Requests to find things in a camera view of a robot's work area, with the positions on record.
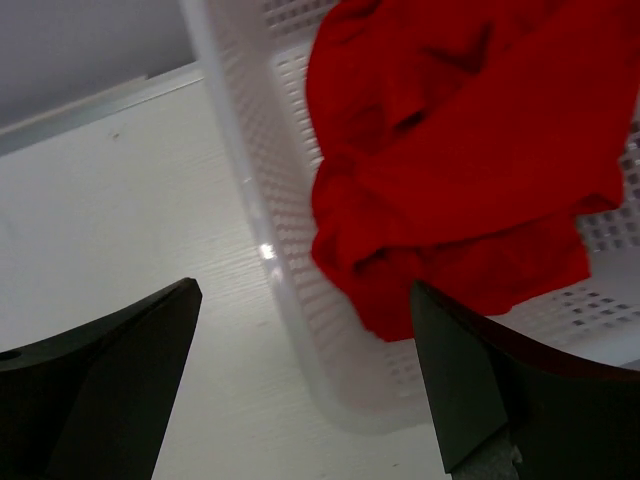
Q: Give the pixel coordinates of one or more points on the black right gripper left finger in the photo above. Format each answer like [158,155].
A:
[94,402]

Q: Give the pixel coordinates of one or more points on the crumpled red shirt in basket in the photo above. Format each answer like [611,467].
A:
[461,140]

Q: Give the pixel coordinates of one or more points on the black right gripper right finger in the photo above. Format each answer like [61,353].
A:
[505,406]

